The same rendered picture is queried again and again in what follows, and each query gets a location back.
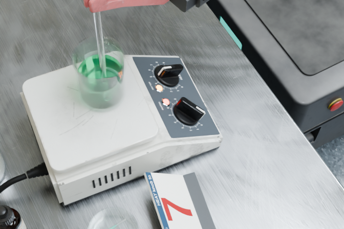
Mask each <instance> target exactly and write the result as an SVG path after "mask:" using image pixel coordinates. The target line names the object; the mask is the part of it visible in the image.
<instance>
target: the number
mask: <svg viewBox="0 0 344 229"><path fill-rule="evenodd" d="M152 178H153V181H154V183H155V186H156V189H157V192H158V195H159V198H160V201H161V204H162V207H163V210H164V214H165V217H166V219H167V222H168V225H169V228H170V229H199V228H198V225H197V223H196V220H195V217H194V214H193V212H192V209H191V206H190V204H189V201H188V198H187V195H186V193H185V190H184V187H183V184H182V181H181V178H180V177H178V176H165V175H152Z"/></svg>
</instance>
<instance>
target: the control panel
mask: <svg viewBox="0 0 344 229"><path fill-rule="evenodd" d="M132 58H133V61H134V63H135V65H136V67H137V69H138V71H139V73H140V75H141V77H142V79H143V81H144V84H145V86H146V88H147V90H148V92H149V94H150V96H151V98H152V100H153V102H154V104H155V106H156V108H157V111H158V113H159V115H160V117H161V119H162V121H163V123H164V125H165V127H166V129H167V131H168V133H169V135H170V137H171V138H186V137H193V136H206V135H218V134H220V133H219V131H218V129H217V127H216V125H215V123H214V121H213V120H212V118H211V116H210V114H209V112H208V110H207V108H206V106H205V104H204V103H203V101H202V99H201V97H200V95H199V93H198V91H197V89H196V87H195V85H194V84H193V82H192V80H191V78H190V76H189V74H188V72H187V70H186V68H185V66H184V65H183V63H182V61H181V59H180V58H177V57H132ZM171 64H181V65H183V67H184V69H183V70H182V72H181V73H180V74H179V75H178V76H179V83H178V84H177V85H176V86H175V87H168V86H165V85H163V84H162V83H161V82H159V81H158V79H157V78H156V76H155V68H156V67H157V66H159V65H171ZM157 85H160V86H162V90H161V91H160V90H158V89H157V88H156V86H157ZM182 97H185V98H187V99H188V100H190V101H192V102H193V103H194V104H196V105H197V106H199V107H200V108H202V109H203V110H204V111H205V115H204V116H203V117H202V118H201V119H200V120H198V122H197V123H196V124H195V125H193V126H188V125H185V124H183V123H181V122H180V121H179V120H178V119H177V118H176V116H175V114H174V106H175V105H176V104H177V102H178V101H179V100H180V99H181V98H182ZM164 99H167V100H168V101H169V104H168V105H167V104H165V103H164V102H163V100H164Z"/></svg>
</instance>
